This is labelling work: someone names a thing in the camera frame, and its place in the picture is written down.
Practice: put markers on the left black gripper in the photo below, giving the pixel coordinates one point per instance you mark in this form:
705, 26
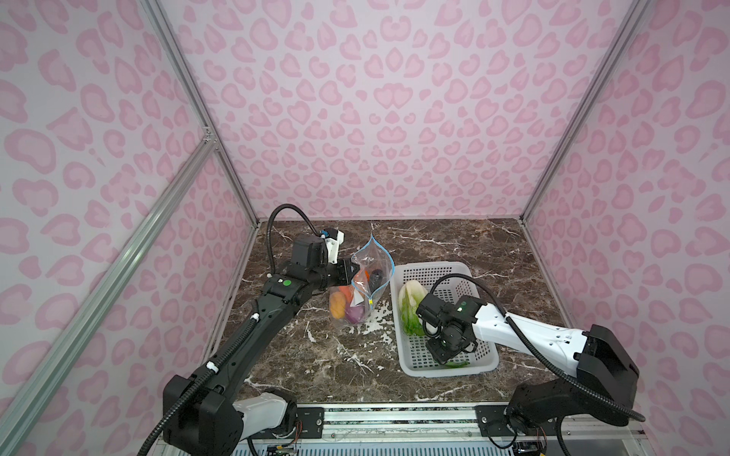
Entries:
345, 275

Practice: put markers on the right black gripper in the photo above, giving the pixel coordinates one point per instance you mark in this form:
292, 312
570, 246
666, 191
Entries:
438, 354

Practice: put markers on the brown toy potato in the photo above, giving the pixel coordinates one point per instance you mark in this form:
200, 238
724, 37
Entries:
360, 281

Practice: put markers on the green toy pepper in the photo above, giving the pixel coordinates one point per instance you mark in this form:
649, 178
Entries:
456, 364

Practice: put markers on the yellow toy potato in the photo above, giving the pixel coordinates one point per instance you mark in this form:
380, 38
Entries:
337, 305

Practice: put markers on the clear zip top bag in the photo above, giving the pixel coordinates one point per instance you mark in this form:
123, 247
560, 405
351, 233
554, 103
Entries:
350, 305

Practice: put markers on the purple toy onion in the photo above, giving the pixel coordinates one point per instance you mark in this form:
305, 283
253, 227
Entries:
356, 314

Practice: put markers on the green white toy cabbage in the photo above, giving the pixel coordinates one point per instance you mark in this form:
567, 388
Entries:
409, 297

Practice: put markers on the orange toy tomato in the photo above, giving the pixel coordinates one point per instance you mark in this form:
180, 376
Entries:
348, 292

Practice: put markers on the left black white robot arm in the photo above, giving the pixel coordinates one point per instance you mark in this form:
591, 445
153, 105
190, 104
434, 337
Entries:
199, 415

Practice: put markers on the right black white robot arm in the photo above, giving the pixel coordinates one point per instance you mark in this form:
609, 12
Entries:
593, 373

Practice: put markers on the white plastic basket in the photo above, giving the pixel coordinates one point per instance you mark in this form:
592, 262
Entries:
413, 355

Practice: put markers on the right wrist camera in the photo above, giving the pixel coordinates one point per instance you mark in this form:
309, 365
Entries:
433, 314

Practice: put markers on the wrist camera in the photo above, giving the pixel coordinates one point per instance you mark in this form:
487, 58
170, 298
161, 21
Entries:
433, 314
333, 239

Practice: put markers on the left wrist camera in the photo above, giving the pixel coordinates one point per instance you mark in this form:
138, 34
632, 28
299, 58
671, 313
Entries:
333, 239

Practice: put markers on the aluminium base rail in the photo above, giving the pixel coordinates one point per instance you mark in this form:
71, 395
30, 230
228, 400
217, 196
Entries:
441, 429

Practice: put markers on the aluminium frame strut left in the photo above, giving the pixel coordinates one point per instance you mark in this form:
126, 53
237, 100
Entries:
34, 397

